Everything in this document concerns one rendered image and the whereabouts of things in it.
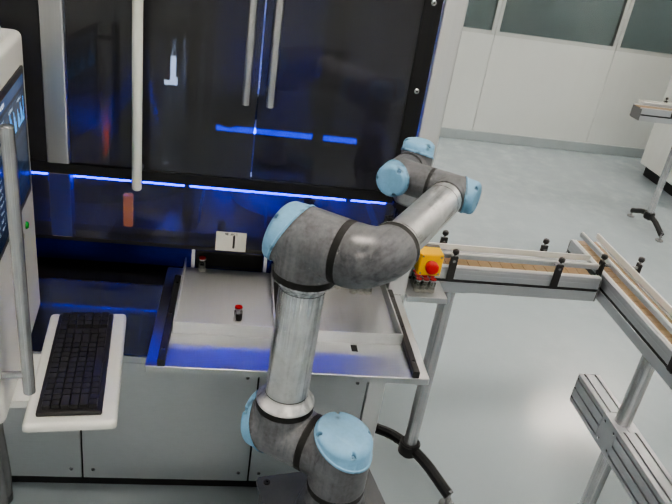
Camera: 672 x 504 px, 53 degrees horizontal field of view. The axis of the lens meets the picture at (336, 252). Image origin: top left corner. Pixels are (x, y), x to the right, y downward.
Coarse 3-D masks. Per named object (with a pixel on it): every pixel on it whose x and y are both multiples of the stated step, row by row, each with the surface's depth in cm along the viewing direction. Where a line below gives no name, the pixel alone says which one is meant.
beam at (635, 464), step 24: (576, 384) 242; (600, 384) 237; (576, 408) 241; (600, 408) 226; (600, 432) 225; (624, 432) 215; (624, 456) 211; (648, 456) 207; (624, 480) 211; (648, 480) 198
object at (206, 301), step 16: (192, 272) 200; (208, 272) 202; (224, 272) 203; (240, 272) 204; (256, 272) 206; (192, 288) 193; (208, 288) 194; (224, 288) 195; (240, 288) 196; (256, 288) 197; (272, 288) 192; (176, 304) 178; (192, 304) 185; (208, 304) 186; (224, 304) 188; (240, 304) 189; (256, 304) 190; (272, 304) 187; (176, 320) 178; (192, 320) 179; (208, 320) 180; (224, 320) 181; (256, 320) 183; (272, 320) 183; (240, 336) 176; (256, 336) 176
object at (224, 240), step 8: (216, 232) 189; (224, 232) 190; (232, 232) 190; (216, 240) 191; (224, 240) 191; (232, 240) 191; (240, 240) 191; (216, 248) 192; (224, 248) 192; (232, 248) 192; (240, 248) 193
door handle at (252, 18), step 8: (256, 0) 157; (256, 8) 157; (248, 16) 158; (256, 16) 159; (248, 24) 159; (248, 32) 160; (248, 40) 160; (248, 48) 161; (248, 56) 162; (248, 64) 163; (248, 72) 164; (248, 80) 165; (248, 88) 166; (248, 96) 167; (248, 104) 168
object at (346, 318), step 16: (384, 288) 203; (336, 304) 196; (352, 304) 197; (368, 304) 198; (384, 304) 200; (336, 320) 188; (352, 320) 189; (368, 320) 191; (384, 320) 192; (320, 336) 178; (336, 336) 178; (352, 336) 179; (368, 336) 180; (384, 336) 180; (400, 336) 181
